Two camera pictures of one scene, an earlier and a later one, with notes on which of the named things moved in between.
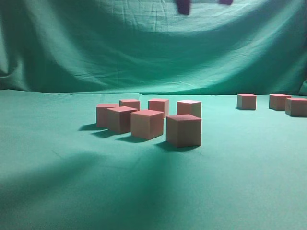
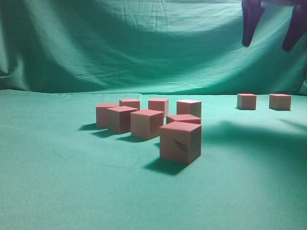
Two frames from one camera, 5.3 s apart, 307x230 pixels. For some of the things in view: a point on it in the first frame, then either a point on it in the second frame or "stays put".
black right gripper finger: [226, 2] → [298, 26]
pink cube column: [130, 103] stays put
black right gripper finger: [183, 6] → [252, 11]
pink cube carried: [159, 105] stays put
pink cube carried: [191, 107] stays put
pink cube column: [296, 107] → [181, 142]
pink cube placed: [101, 113] stays put
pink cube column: [147, 124] stays put
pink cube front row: [119, 119] stays put
